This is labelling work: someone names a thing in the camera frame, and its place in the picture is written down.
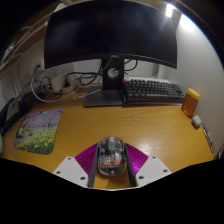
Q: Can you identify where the wooden wall shelf unit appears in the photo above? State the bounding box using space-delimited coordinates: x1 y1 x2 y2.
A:
0 6 68 68

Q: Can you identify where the white cable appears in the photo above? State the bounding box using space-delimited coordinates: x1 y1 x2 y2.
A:
30 69 102 103

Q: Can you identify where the white power strip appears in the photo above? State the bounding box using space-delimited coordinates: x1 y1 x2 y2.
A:
49 73 80 95

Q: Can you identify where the orange jar with yellow lid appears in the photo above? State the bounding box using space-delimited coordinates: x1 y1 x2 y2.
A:
180 87 201 118

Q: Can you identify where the silver mini computer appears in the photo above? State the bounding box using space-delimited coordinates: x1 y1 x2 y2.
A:
5 98 21 123

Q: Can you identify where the white wall outlet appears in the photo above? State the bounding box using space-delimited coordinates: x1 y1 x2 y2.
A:
32 59 45 72

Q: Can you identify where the black box stand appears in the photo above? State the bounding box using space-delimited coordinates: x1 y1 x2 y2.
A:
0 91 35 134

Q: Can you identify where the bright tube lamp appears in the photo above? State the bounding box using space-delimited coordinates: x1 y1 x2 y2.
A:
165 3 176 18

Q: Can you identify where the transparent computer mouse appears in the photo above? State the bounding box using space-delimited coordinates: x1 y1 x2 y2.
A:
97 135 128 177

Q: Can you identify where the small white earbud case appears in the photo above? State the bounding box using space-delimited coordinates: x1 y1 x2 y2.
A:
191 114 202 129

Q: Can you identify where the black keyboard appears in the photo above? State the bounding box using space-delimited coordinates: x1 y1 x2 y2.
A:
122 78 185 104

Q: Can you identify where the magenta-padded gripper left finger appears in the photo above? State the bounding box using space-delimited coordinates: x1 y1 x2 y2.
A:
52 143 100 189

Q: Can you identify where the black curved monitor with stand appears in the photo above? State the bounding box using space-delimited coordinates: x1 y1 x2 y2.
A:
43 0 179 108

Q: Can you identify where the flower landscape print mouse pad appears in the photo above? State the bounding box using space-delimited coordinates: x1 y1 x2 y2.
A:
13 108 64 156

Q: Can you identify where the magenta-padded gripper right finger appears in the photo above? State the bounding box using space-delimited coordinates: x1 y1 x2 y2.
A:
123 142 173 188

